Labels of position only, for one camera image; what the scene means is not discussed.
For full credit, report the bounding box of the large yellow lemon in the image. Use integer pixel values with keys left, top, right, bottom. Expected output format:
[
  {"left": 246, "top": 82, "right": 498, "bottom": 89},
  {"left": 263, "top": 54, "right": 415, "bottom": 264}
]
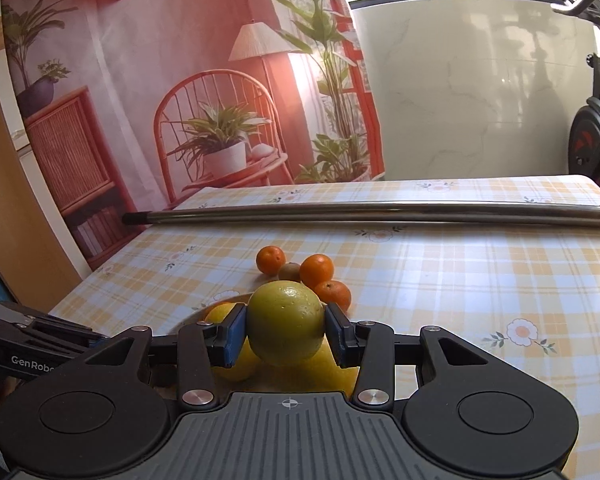
[{"left": 257, "top": 338, "right": 358, "bottom": 396}]

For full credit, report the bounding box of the green round fruit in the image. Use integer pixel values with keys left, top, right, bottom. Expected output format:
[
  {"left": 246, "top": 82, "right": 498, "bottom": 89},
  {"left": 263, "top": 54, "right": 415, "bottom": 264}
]
[{"left": 246, "top": 281, "right": 325, "bottom": 366}]

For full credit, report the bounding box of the small yellow-green lemon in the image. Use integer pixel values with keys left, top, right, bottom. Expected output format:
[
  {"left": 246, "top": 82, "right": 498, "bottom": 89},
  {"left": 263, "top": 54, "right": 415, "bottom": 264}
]
[{"left": 213, "top": 312, "right": 260, "bottom": 384}]

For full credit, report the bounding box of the small orange tangerine right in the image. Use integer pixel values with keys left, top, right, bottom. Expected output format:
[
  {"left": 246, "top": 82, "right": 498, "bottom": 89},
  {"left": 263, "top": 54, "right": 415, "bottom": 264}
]
[{"left": 314, "top": 280, "right": 352, "bottom": 312}]

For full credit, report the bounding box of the middle orange tangerine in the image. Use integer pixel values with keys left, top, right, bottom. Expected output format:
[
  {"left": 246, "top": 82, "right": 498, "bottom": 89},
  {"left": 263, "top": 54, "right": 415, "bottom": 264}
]
[{"left": 299, "top": 254, "right": 335, "bottom": 289}]

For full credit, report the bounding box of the brown kiwi left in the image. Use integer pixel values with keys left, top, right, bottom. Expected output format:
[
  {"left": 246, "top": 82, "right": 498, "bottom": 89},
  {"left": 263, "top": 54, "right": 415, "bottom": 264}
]
[{"left": 277, "top": 262, "right": 301, "bottom": 283}]

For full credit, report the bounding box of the orange tangerine right centre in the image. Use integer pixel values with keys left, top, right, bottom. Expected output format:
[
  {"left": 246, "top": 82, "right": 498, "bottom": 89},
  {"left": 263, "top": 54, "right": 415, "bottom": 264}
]
[{"left": 256, "top": 246, "right": 286, "bottom": 276}]

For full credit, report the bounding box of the plaid floral tablecloth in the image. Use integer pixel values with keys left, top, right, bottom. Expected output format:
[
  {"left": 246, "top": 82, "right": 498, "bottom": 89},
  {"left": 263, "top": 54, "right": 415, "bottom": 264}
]
[{"left": 54, "top": 176, "right": 600, "bottom": 479}]

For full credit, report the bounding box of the long metal rod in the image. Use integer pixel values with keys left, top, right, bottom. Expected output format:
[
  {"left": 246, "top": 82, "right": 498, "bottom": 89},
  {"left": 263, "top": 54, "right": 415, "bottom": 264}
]
[{"left": 121, "top": 202, "right": 600, "bottom": 229}]

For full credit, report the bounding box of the printed room backdrop curtain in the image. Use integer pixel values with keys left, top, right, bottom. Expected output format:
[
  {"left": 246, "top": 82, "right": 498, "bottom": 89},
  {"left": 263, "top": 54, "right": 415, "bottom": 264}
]
[{"left": 1, "top": 0, "right": 384, "bottom": 268}]

